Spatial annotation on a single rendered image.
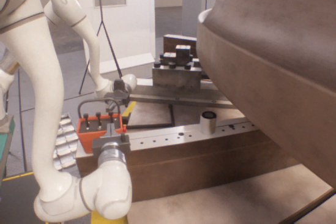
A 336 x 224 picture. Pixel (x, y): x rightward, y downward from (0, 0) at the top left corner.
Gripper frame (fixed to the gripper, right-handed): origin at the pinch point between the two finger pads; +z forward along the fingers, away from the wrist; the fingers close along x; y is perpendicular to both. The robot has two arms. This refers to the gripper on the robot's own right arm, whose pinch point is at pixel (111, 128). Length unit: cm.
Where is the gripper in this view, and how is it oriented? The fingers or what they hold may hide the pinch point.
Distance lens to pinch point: 89.4
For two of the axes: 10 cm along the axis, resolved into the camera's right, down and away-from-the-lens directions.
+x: -9.7, 1.1, -2.1
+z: -2.3, -4.5, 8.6
